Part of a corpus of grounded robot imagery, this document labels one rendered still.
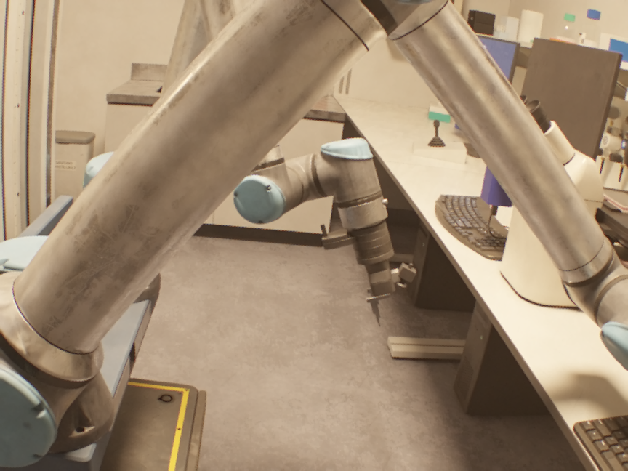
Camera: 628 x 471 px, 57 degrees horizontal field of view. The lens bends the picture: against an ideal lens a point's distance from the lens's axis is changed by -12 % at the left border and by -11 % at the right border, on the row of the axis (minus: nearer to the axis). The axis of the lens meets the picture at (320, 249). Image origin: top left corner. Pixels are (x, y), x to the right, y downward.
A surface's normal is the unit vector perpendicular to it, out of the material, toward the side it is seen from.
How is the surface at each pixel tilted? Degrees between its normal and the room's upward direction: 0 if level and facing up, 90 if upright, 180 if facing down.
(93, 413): 70
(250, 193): 94
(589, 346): 0
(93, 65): 90
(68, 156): 92
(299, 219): 90
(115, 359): 0
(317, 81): 113
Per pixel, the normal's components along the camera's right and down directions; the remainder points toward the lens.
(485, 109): -0.03, 0.50
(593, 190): 0.10, 0.31
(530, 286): -0.73, 0.15
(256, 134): 0.48, 0.63
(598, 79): -0.98, -0.15
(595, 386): 0.13, -0.92
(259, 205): -0.33, 0.37
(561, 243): -0.29, 0.65
